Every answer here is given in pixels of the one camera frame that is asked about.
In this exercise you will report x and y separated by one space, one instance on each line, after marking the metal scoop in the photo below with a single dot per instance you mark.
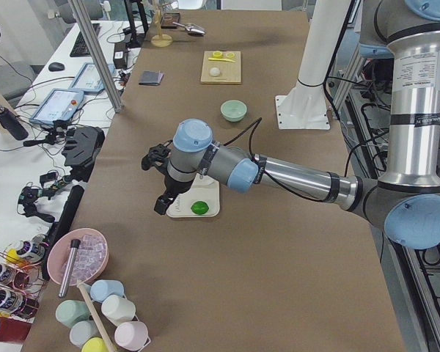
191 29

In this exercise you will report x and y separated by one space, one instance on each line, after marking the white steamed bun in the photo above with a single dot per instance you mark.
214 72

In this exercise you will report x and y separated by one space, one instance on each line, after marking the pink cup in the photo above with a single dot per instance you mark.
132 335

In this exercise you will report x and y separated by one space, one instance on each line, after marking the green lime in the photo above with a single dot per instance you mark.
200 207

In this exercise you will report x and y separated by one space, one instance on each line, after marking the metal tube in bowl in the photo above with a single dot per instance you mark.
63 289

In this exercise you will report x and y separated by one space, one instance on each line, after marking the black gamepad device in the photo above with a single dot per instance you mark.
81 149

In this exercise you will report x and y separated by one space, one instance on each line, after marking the grey folded cloth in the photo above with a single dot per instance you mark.
151 78

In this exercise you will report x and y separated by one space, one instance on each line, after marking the black water bottle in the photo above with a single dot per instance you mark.
10 122

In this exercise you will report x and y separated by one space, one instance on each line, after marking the far teach pendant tablet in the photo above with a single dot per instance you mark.
87 79

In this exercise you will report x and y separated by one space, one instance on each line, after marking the blue cup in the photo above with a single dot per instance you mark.
103 288

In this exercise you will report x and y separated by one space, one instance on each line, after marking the black computer mouse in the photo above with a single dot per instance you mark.
56 67

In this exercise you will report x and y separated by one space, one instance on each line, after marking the teach pendant tablet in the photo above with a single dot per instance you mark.
87 79
59 105

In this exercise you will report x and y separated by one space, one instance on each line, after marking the mint green cup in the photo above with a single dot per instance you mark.
70 312

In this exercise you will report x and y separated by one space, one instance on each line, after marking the near teach pendant tablet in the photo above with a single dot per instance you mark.
59 105

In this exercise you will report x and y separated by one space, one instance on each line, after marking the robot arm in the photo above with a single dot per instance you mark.
404 202

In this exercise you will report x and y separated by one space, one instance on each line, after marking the yellow plastic knife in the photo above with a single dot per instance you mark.
215 59

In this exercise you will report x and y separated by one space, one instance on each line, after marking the aluminium frame post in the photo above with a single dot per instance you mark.
82 18

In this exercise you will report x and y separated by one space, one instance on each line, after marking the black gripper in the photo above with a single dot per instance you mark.
174 185

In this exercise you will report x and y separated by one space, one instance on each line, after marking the bamboo cutting board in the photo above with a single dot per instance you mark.
230 72

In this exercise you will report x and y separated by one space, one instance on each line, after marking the pink bowl with ice cubes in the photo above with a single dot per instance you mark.
91 258

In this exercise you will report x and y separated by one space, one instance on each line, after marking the black keyboard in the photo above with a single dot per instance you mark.
80 48

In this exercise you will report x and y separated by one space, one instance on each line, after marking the mint green bowl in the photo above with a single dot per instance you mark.
233 110

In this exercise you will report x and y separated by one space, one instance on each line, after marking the wooden mug tree stand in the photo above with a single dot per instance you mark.
163 11

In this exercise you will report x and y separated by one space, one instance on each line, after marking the white cup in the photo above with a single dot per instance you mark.
118 310

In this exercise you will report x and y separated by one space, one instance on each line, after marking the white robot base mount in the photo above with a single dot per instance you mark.
304 107

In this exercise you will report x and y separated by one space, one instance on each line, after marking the grey cup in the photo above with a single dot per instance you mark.
82 331

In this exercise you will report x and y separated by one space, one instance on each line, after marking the yellow cup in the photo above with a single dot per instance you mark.
94 344

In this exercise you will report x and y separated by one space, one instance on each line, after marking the beige rabbit print tray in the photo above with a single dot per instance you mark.
204 188

